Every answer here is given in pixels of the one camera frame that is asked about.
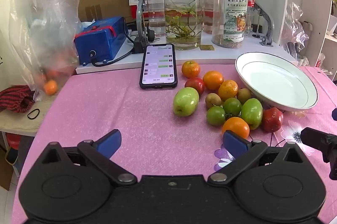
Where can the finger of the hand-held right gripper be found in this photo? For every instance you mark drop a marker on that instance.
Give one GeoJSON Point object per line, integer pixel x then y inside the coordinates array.
{"type": "Point", "coordinates": [316, 138]}
{"type": "Point", "coordinates": [334, 113]}

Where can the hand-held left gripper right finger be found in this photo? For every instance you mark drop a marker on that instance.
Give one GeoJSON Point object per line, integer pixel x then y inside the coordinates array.
{"type": "Point", "coordinates": [234, 142]}

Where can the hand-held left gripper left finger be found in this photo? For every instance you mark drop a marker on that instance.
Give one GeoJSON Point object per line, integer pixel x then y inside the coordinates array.
{"type": "Point", "coordinates": [111, 141]}

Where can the orange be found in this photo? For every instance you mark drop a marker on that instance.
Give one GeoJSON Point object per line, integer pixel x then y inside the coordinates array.
{"type": "Point", "coordinates": [213, 79]}
{"type": "Point", "coordinates": [235, 127]}

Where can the green tomato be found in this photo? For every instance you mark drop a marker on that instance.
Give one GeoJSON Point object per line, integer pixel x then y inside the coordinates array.
{"type": "Point", "coordinates": [215, 115]}
{"type": "Point", "coordinates": [232, 106]}

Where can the red wax apple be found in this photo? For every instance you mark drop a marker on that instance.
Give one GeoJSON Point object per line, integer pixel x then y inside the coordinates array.
{"type": "Point", "coordinates": [272, 119]}

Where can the kiwi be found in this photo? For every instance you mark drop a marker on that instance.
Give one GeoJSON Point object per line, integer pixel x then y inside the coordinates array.
{"type": "Point", "coordinates": [244, 95]}
{"type": "Point", "coordinates": [213, 100]}

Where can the large green apple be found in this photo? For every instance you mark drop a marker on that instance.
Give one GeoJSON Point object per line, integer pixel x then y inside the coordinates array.
{"type": "Point", "coordinates": [185, 102]}

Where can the red tomato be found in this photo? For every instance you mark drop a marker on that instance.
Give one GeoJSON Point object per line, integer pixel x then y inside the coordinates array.
{"type": "Point", "coordinates": [195, 85]}

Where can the white plate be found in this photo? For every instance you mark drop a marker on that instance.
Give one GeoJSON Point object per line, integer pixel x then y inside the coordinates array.
{"type": "Point", "coordinates": [273, 79]}

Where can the pink floral tablecloth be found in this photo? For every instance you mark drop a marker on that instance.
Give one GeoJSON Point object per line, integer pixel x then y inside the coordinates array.
{"type": "Point", "coordinates": [105, 108]}

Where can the white riser board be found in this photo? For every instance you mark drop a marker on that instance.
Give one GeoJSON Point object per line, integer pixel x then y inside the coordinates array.
{"type": "Point", "coordinates": [115, 67]}

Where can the small mandarin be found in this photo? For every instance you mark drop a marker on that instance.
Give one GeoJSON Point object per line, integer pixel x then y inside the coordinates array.
{"type": "Point", "coordinates": [50, 87]}

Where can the tangerine with green stem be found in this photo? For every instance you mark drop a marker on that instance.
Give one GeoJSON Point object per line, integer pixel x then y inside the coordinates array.
{"type": "Point", "coordinates": [191, 69]}

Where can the crumpled clear plastic wrap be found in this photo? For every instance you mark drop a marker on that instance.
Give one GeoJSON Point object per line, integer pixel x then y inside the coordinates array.
{"type": "Point", "coordinates": [296, 34]}

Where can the black smartphone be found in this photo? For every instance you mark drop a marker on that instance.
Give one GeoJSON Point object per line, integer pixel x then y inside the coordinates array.
{"type": "Point", "coordinates": [158, 65]}

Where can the gold card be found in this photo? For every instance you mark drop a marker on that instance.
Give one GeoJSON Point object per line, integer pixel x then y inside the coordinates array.
{"type": "Point", "coordinates": [207, 47]}

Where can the black plug adapter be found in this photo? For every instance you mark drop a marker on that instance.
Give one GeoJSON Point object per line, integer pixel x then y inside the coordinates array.
{"type": "Point", "coordinates": [138, 46]}

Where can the blue device box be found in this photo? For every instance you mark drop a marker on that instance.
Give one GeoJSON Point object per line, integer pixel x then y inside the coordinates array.
{"type": "Point", "coordinates": [100, 39]}

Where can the red black striped cloth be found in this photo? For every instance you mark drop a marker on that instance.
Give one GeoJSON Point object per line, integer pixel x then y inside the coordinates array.
{"type": "Point", "coordinates": [14, 98]}

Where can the small black box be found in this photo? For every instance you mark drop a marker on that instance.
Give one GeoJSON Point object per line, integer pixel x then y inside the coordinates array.
{"type": "Point", "coordinates": [257, 29]}

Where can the large clear black-lidded jar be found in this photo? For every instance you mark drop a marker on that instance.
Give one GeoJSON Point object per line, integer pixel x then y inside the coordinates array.
{"type": "Point", "coordinates": [231, 15]}

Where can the clear plastic bag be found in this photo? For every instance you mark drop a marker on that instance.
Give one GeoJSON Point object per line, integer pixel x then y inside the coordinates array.
{"type": "Point", "coordinates": [39, 29]}

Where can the small clear red-capped bottle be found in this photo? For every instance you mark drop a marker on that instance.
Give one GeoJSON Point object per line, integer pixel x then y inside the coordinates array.
{"type": "Point", "coordinates": [155, 7]}

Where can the cola bottle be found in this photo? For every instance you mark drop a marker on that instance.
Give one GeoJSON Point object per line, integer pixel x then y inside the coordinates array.
{"type": "Point", "coordinates": [251, 0]}

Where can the glass vase with plant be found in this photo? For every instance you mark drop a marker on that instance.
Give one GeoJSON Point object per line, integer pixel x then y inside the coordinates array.
{"type": "Point", "coordinates": [184, 2]}

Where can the grey bracket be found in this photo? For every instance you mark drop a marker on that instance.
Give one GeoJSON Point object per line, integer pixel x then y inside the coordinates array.
{"type": "Point", "coordinates": [140, 15]}
{"type": "Point", "coordinates": [267, 23]}

